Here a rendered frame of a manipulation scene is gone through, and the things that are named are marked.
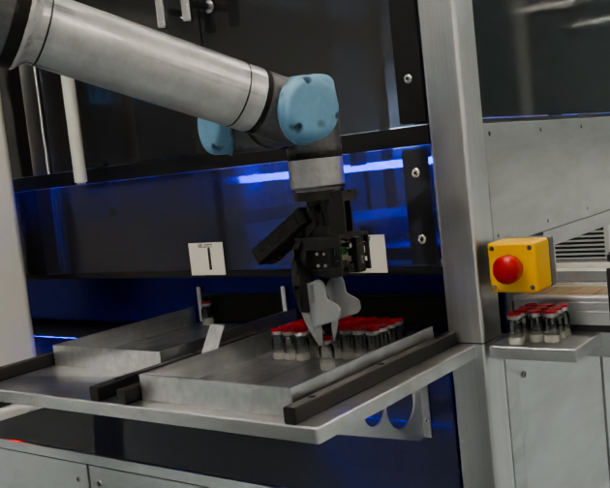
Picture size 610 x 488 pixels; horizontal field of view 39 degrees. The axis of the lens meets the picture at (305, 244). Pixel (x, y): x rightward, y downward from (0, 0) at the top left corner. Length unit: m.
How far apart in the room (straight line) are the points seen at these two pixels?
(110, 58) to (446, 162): 0.56
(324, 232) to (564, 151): 0.61
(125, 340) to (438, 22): 0.79
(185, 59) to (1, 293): 1.02
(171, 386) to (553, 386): 0.70
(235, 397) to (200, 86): 0.38
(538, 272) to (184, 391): 0.51
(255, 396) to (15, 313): 0.91
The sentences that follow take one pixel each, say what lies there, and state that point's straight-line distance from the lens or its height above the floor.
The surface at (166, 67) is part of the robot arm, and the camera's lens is 0.91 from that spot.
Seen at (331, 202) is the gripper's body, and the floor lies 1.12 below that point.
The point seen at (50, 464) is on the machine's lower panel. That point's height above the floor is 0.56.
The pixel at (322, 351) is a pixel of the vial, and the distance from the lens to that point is 1.20.
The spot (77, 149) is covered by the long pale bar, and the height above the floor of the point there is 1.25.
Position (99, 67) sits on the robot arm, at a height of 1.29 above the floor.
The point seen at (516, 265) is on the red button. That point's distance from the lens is 1.21.
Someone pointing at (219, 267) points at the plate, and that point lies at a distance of 1.55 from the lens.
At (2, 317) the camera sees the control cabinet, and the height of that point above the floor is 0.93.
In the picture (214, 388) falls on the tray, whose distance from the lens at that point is 1.08.
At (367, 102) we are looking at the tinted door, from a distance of 1.35.
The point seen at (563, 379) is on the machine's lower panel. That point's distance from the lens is 1.59.
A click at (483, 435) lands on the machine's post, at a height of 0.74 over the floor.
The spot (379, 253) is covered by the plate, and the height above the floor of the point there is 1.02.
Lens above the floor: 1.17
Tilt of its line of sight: 5 degrees down
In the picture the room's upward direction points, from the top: 6 degrees counter-clockwise
